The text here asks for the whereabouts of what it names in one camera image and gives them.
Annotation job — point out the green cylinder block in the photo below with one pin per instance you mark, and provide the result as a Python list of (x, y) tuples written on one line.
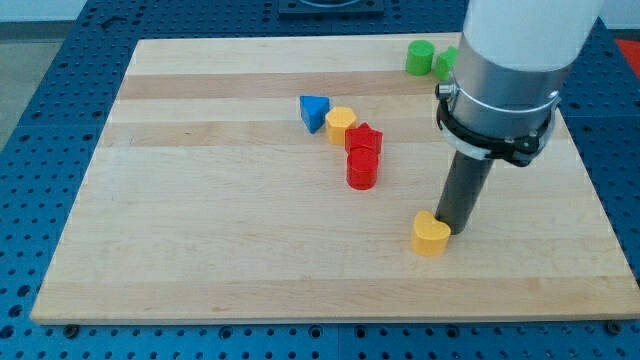
[(419, 57)]

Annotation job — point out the blue triangle block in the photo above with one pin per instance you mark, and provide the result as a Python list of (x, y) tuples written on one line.
[(313, 110)]

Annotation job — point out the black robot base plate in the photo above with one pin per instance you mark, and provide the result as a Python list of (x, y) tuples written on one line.
[(306, 8)]

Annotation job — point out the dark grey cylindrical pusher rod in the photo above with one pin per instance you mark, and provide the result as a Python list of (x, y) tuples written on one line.
[(464, 183)]

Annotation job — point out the yellow hexagon block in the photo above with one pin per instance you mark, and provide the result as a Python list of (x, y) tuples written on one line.
[(338, 120)]

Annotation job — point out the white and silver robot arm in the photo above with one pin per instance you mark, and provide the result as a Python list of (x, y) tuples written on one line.
[(500, 99)]

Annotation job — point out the light wooden board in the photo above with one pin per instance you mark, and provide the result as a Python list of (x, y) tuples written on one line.
[(208, 201)]

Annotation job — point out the yellow heart block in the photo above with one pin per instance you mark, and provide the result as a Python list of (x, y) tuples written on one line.
[(429, 236)]

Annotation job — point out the red star block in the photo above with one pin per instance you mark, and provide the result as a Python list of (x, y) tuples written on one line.
[(363, 136)]

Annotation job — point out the green star block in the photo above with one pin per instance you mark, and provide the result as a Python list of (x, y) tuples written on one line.
[(445, 62)]

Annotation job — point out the red cylinder block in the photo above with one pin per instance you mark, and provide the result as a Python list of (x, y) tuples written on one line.
[(362, 167)]

